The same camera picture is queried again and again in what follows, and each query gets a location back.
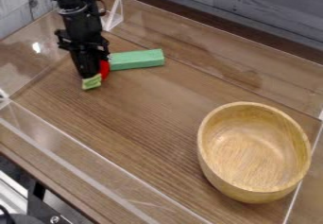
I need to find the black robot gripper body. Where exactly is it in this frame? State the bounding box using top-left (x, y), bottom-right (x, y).
top-left (56, 9), bottom-right (109, 57)

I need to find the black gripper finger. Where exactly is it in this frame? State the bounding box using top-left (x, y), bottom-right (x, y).
top-left (93, 50), bottom-right (109, 69)
top-left (70, 53), bottom-right (98, 78)

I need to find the red plush strawberry toy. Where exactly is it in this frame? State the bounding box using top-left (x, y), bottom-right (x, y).
top-left (81, 60), bottom-right (109, 91)

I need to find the clear acrylic barrier wall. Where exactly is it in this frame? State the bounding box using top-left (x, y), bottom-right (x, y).
top-left (0, 0), bottom-right (323, 224)

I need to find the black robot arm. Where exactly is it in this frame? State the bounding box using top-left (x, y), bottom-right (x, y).
top-left (54, 0), bottom-right (109, 79)

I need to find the green rectangular block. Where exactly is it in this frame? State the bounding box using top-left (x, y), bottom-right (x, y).
top-left (109, 49), bottom-right (165, 71)

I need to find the wooden bowl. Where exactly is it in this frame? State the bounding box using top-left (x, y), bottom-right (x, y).
top-left (196, 101), bottom-right (311, 203)

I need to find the clear acrylic corner bracket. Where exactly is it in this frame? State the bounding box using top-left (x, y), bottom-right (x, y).
top-left (101, 0), bottom-right (124, 31)

